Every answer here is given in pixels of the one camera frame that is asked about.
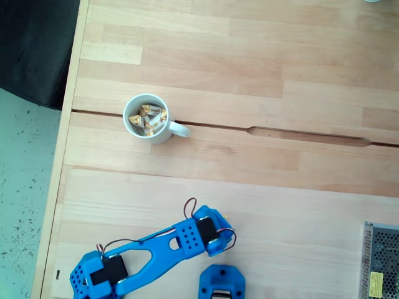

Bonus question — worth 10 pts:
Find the perforated metal power supply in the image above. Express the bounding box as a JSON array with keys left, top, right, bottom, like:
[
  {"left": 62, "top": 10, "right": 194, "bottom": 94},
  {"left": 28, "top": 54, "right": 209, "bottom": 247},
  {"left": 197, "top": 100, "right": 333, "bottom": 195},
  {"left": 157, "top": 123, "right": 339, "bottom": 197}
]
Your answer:
[{"left": 359, "top": 221, "right": 399, "bottom": 299}]

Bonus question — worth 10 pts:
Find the gripper servo wire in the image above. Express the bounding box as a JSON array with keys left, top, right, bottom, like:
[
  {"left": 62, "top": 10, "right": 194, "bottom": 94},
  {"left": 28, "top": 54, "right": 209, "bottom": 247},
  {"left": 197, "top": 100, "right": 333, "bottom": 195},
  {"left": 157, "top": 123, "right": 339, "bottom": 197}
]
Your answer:
[{"left": 216, "top": 228, "right": 238, "bottom": 251}]

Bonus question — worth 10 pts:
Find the white ceramic mug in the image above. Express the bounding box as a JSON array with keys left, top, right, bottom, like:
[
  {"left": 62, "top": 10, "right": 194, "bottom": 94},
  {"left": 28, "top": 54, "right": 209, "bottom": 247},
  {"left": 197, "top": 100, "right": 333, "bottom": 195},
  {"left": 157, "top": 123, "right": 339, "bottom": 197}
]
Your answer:
[{"left": 122, "top": 93, "right": 192, "bottom": 146}]

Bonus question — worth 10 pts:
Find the blue post base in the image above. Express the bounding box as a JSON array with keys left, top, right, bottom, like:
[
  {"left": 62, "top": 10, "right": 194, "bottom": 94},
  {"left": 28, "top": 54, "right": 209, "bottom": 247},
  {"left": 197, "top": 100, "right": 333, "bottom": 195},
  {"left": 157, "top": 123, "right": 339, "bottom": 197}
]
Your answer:
[{"left": 199, "top": 264, "right": 246, "bottom": 299}]

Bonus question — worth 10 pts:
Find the black cushion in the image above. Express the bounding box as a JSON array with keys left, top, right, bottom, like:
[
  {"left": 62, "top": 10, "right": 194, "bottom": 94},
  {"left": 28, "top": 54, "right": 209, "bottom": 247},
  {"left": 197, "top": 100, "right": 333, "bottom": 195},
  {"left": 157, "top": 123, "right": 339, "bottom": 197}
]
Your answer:
[{"left": 0, "top": 0, "right": 82, "bottom": 111}]

